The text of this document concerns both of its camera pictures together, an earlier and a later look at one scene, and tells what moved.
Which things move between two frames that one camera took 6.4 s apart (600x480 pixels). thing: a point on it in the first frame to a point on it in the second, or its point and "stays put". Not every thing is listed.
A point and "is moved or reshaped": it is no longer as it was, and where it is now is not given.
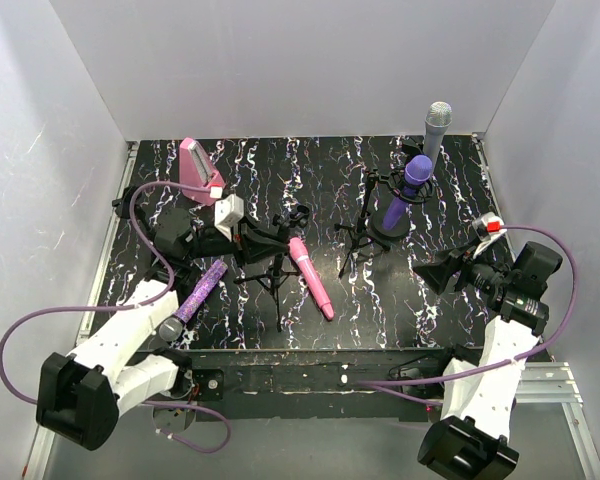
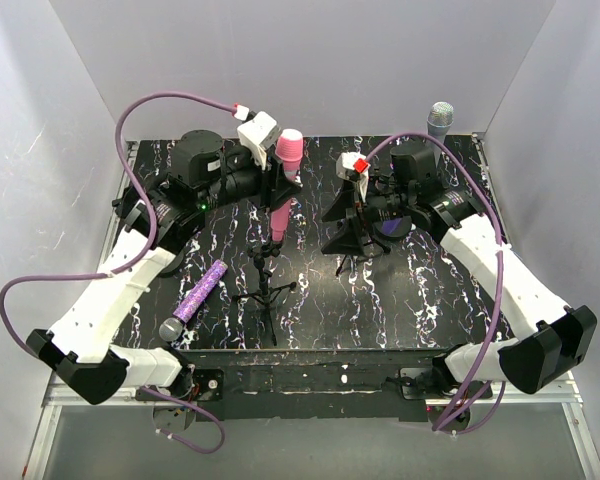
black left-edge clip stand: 123,205 is moved or reshaped
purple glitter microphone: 172,327 stays put
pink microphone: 302,256 to 289,148
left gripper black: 243,241 to 266,181
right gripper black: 460,270 to 357,215
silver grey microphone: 439,116 stays put
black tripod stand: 294,217 to 265,295
